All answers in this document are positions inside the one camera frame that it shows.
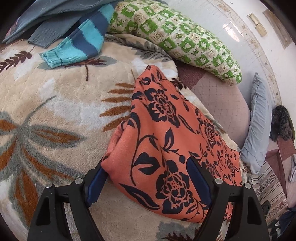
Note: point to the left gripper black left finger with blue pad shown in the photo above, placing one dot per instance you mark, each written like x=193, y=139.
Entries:
x=60, y=207

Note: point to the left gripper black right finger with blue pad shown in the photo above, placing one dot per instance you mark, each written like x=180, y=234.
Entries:
x=247, y=219

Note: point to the orange black floral garment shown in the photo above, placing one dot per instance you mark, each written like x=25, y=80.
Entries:
x=150, y=157

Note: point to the striped floral bed sheet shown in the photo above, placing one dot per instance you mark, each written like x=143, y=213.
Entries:
x=267, y=187

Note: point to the light blue pillow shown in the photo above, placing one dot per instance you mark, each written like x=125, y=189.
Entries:
x=254, y=150

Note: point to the cream leaf pattern blanket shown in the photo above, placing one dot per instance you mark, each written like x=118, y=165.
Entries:
x=56, y=123

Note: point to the dark furry cushion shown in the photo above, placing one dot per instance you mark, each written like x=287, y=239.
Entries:
x=281, y=124

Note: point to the pink quilted mattress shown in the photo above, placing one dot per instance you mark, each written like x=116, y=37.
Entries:
x=225, y=103

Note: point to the blue turquoise striped garment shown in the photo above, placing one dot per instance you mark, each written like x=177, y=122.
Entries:
x=85, y=41

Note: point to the grey-blue knit sweater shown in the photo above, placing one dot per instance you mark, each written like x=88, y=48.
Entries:
x=44, y=22

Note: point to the green white checkered pillow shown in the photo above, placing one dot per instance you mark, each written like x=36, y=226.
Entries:
x=178, y=35

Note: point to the beige wall switch plate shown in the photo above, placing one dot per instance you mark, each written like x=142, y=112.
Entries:
x=258, y=25

